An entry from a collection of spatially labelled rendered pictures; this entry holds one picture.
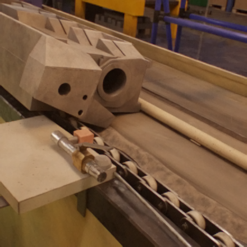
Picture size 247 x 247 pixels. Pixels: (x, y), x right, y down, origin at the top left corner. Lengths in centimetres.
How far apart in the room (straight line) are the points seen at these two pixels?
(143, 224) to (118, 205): 6
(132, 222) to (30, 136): 33
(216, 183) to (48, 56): 47
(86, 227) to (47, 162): 17
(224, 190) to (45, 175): 39
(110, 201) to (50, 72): 32
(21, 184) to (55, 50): 34
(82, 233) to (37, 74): 37
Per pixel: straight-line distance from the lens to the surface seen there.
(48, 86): 86
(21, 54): 102
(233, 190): 86
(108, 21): 684
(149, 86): 142
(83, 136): 80
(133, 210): 70
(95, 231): 80
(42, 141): 84
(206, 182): 86
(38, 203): 68
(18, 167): 75
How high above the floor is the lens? 119
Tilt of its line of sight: 24 degrees down
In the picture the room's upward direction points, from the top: 6 degrees clockwise
